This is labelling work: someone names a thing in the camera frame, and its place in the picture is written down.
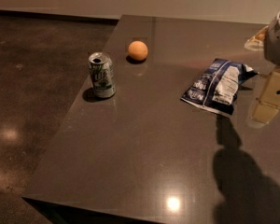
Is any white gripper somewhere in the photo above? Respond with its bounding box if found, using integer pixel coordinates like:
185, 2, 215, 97
244, 10, 280, 124

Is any blue chip bag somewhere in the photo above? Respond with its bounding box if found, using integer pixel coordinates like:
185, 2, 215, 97
181, 58, 258, 116

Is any orange fruit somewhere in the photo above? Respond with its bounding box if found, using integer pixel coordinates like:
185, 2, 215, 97
128, 41, 148, 61

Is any green soda can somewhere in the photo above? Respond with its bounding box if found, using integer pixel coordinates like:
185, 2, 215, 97
88, 52, 116, 99

